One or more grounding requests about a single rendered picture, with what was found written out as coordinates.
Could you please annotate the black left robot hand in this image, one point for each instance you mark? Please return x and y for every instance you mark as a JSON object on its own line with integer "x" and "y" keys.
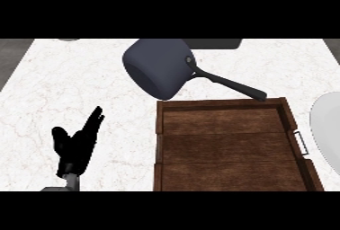
{"x": 75, "y": 143}

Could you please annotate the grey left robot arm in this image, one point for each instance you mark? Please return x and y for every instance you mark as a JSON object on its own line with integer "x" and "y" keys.
{"x": 69, "y": 182}

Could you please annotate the brown wooden tray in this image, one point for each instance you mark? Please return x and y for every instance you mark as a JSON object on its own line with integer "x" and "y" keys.
{"x": 224, "y": 146}

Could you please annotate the white plate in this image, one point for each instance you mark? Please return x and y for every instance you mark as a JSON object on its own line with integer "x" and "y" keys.
{"x": 326, "y": 128}

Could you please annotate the dark blue saucepan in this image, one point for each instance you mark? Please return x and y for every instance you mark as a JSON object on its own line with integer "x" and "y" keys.
{"x": 158, "y": 67}

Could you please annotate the dark grey flat appliance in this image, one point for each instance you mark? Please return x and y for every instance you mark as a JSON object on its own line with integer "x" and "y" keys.
{"x": 211, "y": 43}

